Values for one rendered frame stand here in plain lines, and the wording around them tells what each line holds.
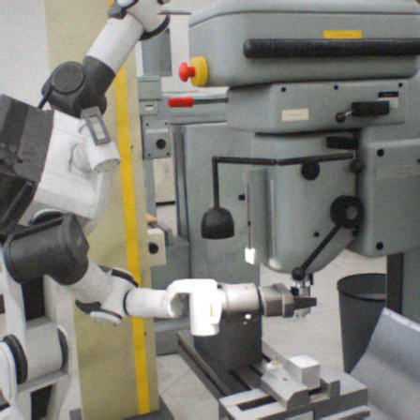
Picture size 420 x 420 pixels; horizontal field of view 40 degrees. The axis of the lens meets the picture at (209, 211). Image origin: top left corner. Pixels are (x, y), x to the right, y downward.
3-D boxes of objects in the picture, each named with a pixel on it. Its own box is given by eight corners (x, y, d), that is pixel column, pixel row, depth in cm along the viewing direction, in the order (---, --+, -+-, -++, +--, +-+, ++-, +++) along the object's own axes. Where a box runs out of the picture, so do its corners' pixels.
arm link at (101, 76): (75, 44, 140) (46, 90, 138) (105, 57, 138) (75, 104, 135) (93, 68, 151) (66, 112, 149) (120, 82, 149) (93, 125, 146)
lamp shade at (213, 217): (194, 236, 122) (192, 207, 121) (217, 230, 127) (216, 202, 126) (218, 241, 117) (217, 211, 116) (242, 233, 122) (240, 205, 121)
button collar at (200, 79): (199, 85, 114) (198, 55, 113) (189, 87, 120) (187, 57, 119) (208, 85, 115) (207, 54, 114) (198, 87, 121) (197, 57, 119)
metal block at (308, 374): (301, 392, 134) (301, 368, 133) (288, 381, 140) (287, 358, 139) (320, 386, 136) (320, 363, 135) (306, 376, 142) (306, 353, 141)
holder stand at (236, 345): (227, 371, 164) (224, 306, 161) (193, 345, 183) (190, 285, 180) (262, 361, 170) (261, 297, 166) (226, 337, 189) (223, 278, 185)
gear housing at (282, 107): (273, 134, 112) (272, 82, 110) (224, 130, 134) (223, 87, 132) (411, 124, 123) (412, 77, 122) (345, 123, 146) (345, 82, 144)
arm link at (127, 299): (171, 327, 138) (112, 322, 148) (181, 288, 142) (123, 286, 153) (146, 312, 130) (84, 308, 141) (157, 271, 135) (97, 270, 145)
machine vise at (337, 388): (243, 456, 125) (241, 410, 123) (216, 422, 138) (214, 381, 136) (372, 415, 138) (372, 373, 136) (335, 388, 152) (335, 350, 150)
